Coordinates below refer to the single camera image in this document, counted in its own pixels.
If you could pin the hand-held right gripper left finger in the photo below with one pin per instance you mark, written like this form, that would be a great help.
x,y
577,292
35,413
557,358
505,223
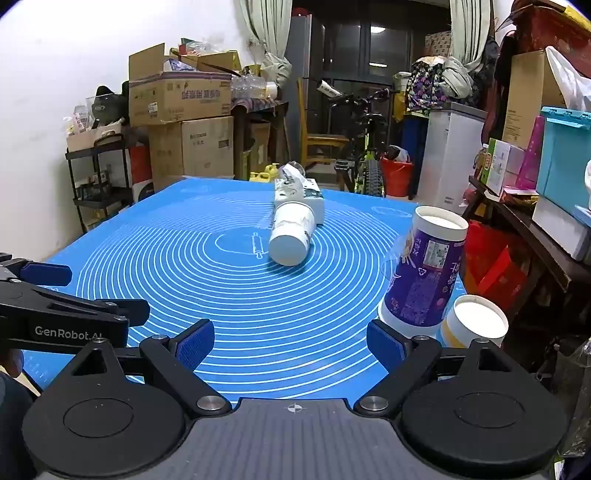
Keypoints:
x,y
196,345

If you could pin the clear plastic bag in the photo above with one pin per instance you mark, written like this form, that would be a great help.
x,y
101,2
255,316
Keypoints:
x,y
577,397

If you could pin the blue silicone mat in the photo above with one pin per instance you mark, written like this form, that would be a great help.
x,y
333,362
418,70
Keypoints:
x,y
184,258

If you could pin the green and white carton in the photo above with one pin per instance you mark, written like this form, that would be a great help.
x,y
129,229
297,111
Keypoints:
x,y
498,164

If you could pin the person's left hand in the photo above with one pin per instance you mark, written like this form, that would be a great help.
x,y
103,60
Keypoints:
x,y
10,363

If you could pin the red plastic bucket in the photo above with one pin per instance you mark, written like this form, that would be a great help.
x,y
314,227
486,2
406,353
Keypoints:
x,y
397,177

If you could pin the black metal rack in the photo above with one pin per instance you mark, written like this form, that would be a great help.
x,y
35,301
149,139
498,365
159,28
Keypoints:
x,y
97,194

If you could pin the small yellow paper cup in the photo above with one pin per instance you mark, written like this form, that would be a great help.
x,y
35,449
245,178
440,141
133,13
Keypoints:
x,y
475,318

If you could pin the dark wooden side table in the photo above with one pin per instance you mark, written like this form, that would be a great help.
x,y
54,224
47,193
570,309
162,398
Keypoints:
x,y
258,115

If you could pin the white paper cup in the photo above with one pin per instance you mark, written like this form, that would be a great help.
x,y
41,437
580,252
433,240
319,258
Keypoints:
x,y
291,235

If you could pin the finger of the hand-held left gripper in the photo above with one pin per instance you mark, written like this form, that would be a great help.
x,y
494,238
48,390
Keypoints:
x,y
92,308
46,273

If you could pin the purple floral cloth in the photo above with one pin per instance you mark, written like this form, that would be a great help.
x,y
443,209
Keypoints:
x,y
425,85

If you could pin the white flat box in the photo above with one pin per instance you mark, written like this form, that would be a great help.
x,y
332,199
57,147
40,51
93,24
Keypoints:
x,y
561,226

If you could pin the tall brown cardboard box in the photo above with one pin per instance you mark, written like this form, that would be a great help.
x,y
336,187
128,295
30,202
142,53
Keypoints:
x,y
526,97

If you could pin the yellow toy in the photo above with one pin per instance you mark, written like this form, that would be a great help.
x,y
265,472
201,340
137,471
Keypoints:
x,y
263,174

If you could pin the pale tied curtain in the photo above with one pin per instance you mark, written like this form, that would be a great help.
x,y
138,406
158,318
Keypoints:
x,y
272,50
471,32

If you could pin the light blue storage box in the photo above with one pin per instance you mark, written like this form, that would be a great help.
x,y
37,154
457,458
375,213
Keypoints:
x,y
565,157

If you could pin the black bicycle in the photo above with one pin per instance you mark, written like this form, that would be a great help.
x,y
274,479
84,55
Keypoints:
x,y
369,152

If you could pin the open printed cardboard box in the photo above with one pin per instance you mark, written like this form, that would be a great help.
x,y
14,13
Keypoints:
x,y
180,99

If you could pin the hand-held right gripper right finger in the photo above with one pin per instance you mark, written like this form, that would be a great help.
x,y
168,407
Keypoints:
x,y
385,345

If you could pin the plain brown cardboard box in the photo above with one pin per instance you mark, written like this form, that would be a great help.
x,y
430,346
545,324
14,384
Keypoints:
x,y
194,147

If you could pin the purple paper cup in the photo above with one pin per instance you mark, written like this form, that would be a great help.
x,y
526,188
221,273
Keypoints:
x,y
420,277

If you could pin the pink package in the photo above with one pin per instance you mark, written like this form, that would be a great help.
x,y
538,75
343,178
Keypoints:
x,y
531,157

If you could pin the dark green helmet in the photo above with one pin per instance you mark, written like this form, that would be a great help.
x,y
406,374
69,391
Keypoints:
x,y
108,105

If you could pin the red bag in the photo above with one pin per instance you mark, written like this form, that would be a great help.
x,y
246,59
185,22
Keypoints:
x,y
489,267

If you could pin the white tissue box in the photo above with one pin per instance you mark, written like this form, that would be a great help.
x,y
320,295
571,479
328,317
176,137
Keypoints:
x,y
311,196

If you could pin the dark wooden shelf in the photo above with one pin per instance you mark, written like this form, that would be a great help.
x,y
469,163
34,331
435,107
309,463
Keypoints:
x,y
531,230

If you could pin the clear plastic bottles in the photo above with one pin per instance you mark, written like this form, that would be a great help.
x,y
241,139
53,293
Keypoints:
x,y
251,86

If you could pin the white chest freezer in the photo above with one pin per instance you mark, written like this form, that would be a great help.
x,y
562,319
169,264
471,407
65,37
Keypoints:
x,y
450,157

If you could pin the white plastic bag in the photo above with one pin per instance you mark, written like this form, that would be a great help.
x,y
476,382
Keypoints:
x,y
572,83

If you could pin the wooden chair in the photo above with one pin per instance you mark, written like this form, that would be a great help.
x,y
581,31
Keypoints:
x,y
318,141

